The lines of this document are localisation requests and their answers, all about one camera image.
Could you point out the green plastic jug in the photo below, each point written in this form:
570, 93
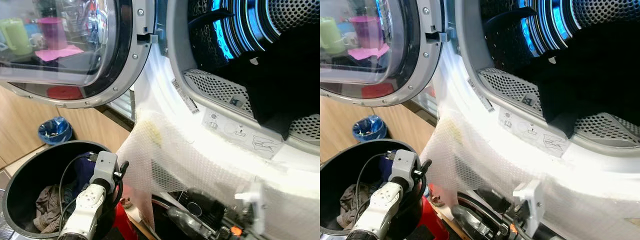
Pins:
330, 35
16, 36

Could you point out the pink plastic jug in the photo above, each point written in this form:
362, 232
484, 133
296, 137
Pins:
366, 31
52, 32

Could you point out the white bubble wrap sheet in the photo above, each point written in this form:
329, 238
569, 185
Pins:
200, 170
490, 165

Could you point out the white instruction sticker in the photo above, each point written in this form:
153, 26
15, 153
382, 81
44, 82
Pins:
532, 131
240, 132

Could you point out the red plastic object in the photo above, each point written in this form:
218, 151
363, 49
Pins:
122, 225
435, 220

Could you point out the pink cloth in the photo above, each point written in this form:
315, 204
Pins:
367, 52
57, 53

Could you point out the black round laundry bucket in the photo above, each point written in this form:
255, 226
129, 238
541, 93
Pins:
340, 167
30, 170

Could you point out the grey brown garment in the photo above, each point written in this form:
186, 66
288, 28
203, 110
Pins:
47, 207
352, 205

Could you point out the dark blue garment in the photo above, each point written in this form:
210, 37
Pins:
85, 170
386, 167

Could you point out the small bin with blue bag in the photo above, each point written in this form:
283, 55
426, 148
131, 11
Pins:
55, 131
369, 129

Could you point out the round glass washer door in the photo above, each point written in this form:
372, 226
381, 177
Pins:
417, 65
125, 65

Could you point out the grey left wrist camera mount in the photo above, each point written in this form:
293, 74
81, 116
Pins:
404, 167
105, 167

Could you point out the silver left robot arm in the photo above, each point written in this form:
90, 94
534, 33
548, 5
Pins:
377, 212
85, 210

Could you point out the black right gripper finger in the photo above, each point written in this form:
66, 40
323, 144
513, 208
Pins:
184, 222
469, 220

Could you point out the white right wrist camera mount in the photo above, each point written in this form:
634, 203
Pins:
532, 197
255, 197

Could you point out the black garment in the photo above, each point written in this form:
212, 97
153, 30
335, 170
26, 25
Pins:
280, 85
590, 85

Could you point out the white mug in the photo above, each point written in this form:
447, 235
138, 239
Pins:
349, 40
36, 41

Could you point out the white barcode label strip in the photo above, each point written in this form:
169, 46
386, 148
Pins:
480, 95
185, 96

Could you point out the white front-load washing machine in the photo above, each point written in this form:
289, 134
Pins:
176, 40
465, 40

